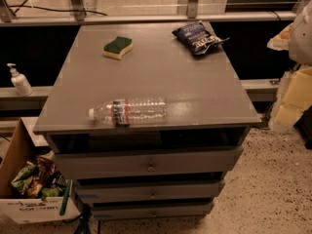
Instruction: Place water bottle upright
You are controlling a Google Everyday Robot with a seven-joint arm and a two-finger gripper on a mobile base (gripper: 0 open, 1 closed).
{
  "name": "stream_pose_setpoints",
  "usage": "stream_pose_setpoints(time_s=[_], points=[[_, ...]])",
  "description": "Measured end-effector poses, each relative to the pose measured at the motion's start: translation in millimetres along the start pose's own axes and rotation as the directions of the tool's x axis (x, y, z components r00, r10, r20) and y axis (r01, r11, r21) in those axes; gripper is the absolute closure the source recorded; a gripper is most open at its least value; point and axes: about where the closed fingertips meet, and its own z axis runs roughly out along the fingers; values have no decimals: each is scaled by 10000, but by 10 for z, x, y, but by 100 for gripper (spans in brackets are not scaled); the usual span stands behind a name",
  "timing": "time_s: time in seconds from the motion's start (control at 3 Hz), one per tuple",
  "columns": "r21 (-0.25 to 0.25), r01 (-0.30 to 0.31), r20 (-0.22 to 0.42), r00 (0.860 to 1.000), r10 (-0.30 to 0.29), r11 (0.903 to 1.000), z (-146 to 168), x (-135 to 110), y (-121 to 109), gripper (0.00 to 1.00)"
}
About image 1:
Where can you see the grey drawer cabinet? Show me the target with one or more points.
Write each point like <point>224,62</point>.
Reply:
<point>206,104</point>

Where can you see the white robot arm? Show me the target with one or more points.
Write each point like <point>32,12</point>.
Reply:
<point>294,95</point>

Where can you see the green snack bag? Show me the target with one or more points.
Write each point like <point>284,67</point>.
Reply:
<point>24,178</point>

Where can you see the cardboard box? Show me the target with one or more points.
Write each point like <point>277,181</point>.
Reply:
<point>26,146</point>

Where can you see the green and yellow sponge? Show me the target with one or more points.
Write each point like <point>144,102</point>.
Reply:
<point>117,48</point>

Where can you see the white pump dispenser bottle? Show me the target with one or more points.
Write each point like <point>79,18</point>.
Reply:
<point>19,81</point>

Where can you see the top grey drawer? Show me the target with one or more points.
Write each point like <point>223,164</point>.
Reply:
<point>148,162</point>

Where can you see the dark blue chip bag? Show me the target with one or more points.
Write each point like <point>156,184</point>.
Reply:
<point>197,38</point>

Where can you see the green marker pen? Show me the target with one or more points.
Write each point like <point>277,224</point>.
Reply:
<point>65,198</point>

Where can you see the brown snack bag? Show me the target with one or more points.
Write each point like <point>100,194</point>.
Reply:
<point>45,168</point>

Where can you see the clear plastic water bottle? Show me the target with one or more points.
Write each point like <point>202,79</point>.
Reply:
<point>134,111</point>

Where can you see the bottom grey drawer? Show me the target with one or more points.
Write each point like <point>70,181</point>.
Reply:
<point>155,209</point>

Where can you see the middle grey drawer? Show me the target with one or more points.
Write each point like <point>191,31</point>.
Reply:
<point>114,193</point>

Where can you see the grey drawer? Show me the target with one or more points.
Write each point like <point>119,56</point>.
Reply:
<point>148,162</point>
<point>114,193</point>
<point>155,209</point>

